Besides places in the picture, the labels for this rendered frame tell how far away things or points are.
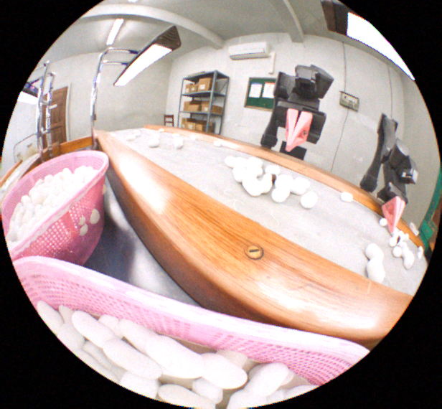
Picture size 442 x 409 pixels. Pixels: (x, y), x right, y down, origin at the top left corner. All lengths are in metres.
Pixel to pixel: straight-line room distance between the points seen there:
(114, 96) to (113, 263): 4.54
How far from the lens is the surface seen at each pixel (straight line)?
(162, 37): 0.43
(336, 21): 0.28
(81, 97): 4.65
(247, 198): 0.17
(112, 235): 0.22
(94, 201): 0.18
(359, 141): 2.45
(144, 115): 4.80
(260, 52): 2.86
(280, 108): 0.28
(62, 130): 4.65
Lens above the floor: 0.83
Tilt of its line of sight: 29 degrees down
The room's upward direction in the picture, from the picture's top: 10 degrees clockwise
